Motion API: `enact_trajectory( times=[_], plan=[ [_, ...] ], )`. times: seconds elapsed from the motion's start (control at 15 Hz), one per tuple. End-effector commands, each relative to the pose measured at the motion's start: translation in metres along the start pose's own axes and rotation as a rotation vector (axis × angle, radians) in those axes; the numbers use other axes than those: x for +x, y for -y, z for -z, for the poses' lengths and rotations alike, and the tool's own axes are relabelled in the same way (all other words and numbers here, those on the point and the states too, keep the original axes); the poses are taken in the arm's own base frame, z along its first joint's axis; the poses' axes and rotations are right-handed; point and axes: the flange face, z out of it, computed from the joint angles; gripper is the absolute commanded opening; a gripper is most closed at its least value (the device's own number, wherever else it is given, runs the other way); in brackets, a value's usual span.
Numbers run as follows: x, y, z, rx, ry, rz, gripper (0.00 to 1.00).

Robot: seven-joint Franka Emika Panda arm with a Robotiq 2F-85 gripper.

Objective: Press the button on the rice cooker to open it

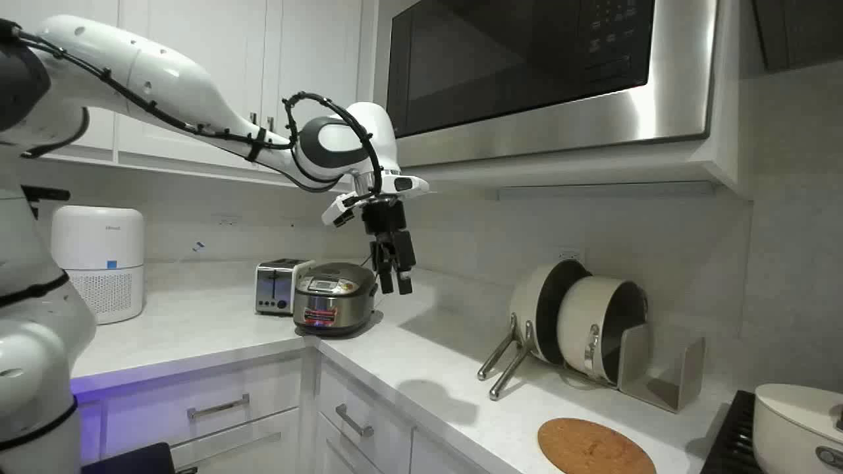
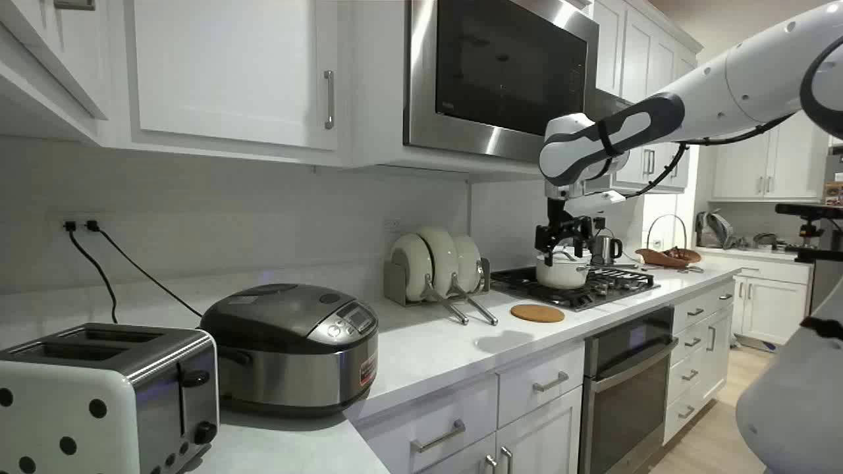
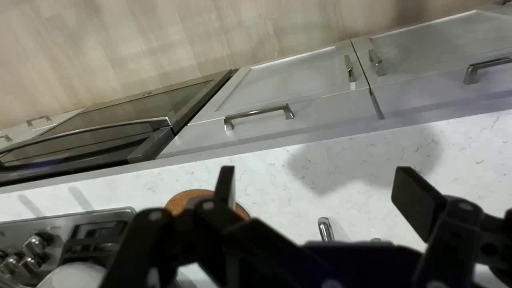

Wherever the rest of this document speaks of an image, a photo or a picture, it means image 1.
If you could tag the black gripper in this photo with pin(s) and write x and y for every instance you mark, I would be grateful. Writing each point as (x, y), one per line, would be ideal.
(386, 216)

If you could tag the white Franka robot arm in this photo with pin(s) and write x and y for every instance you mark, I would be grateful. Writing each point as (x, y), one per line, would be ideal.
(174, 83)

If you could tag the silver rice cooker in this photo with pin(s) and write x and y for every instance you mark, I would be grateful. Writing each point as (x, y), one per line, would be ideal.
(332, 292)

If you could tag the silver toaster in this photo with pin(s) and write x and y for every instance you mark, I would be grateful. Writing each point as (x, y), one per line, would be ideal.
(274, 291)

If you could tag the small cream frying pan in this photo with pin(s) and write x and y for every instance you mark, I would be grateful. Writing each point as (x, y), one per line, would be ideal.
(526, 312)

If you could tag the large cream frying pan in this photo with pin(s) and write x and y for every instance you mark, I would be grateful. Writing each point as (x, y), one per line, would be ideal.
(512, 371)

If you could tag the narrow white drawer front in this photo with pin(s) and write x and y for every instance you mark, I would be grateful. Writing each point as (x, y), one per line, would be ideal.
(386, 438)

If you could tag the white lower drawer front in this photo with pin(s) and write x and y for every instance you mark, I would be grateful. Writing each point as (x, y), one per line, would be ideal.
(337, 457)

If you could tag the stainless steel microwave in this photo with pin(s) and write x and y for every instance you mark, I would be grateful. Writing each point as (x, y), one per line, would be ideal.
(528, 60)

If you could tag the round cork trivet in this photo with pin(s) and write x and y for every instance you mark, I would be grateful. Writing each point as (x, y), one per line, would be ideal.
(594, 447)

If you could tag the wide white drawer front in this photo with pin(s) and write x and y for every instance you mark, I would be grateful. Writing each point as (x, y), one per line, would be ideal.
(149, 403)

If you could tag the white air purifier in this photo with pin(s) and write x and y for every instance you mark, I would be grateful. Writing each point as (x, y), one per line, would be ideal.
(96, 254)

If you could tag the grey metal pan rack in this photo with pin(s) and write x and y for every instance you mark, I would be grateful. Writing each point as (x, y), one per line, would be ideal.
(680, 376)

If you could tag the dark blue object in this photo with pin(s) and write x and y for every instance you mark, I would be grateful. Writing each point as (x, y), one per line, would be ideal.
(132, 459)

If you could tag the white pot with lid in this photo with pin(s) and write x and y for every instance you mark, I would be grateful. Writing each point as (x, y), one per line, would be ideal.
(794, 429)

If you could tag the dark range hood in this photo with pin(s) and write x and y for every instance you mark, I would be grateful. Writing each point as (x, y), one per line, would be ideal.
(800, 29)

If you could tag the black bracket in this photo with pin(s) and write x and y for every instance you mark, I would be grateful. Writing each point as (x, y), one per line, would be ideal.
(42, 196)

